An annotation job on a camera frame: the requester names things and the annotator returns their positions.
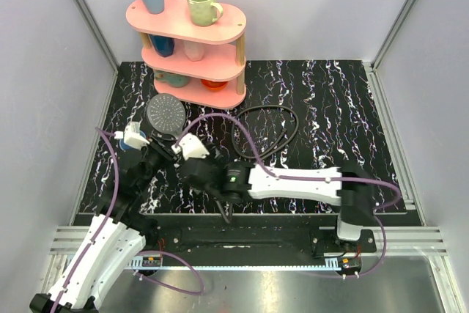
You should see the dark grey shower head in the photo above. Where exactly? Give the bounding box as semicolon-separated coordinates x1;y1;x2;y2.
146;93;186;139

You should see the black flexible shower hose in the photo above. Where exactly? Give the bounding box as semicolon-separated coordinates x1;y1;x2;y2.
215;105;300;224

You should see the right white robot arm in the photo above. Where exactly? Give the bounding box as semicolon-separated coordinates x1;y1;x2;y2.
177;158;374;252

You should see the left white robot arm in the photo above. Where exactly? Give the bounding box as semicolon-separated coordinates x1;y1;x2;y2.
29;141;181;312

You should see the small blue cup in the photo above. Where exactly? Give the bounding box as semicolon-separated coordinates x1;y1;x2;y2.
119;131;146;150

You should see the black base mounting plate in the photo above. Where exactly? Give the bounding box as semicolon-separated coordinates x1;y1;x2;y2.
145;214;377;255

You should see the teal speckled ceramic mug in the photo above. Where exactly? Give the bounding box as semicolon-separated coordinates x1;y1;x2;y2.
154;70;190;88

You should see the orange bowl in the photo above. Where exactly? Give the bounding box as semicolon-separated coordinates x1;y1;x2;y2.
201;79;228;92

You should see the pink three-tier shelf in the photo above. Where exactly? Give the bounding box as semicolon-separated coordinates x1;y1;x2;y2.
125;0;246;109

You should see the dark blue faceted cup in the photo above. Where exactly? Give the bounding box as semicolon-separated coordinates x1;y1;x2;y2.
149;34;175;57

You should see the pale pink faceted cup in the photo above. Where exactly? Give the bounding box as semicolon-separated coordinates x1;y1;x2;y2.
183;40;205;62

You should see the light green mug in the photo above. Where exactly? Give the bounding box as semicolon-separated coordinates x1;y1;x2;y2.
187;0;224;26

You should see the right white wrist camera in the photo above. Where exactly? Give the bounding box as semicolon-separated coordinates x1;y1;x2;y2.
171;133;210;161

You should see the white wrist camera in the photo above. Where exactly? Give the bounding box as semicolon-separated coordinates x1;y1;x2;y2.
171;133;210;161
113;121;149;150

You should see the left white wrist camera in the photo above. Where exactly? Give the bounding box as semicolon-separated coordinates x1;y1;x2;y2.
113;121;149;150

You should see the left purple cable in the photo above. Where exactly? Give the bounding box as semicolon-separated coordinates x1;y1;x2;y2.
49;128;205;313

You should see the purple cable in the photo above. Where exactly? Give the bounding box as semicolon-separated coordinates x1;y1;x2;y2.
49;128;205;313
174;113;403;279

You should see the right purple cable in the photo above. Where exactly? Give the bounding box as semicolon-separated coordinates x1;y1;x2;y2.
174;113;403;279

